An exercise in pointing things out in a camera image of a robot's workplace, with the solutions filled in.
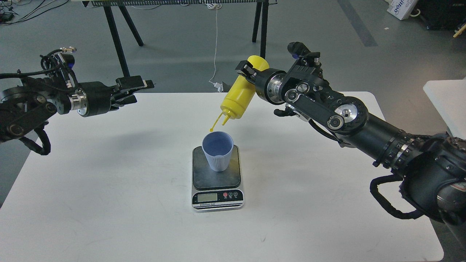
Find white cardboard box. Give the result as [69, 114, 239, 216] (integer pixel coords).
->
[387, 0, 418, 20]

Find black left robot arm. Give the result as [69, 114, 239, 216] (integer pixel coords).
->
[0, 47, 154, 155]

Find black floor cables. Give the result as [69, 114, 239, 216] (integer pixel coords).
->
[0, 0, 70, 27]

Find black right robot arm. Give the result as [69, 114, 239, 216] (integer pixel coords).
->
[236, 42, 466, 226]

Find blue plastic cup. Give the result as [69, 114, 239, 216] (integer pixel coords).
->
[201, 131, 234, 171]

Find black trestle table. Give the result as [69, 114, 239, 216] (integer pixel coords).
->
[71, 0, 279, 88]

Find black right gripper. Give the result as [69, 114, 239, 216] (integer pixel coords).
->
[235, 61, 286, 106]

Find digital kitchen scale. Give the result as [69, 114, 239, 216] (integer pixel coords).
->
[191, 145, 245, 212]

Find white hanging cable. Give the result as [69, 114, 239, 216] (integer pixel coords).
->
[209, 4, 219, 88]

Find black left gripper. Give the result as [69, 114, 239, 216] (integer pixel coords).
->
[77, 76, 155, 117]

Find white power adapter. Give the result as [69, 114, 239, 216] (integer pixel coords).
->
[213, 82, 231, 93]

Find yellow squeeze bottle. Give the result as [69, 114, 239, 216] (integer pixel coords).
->
[209, 76, 255, 132]

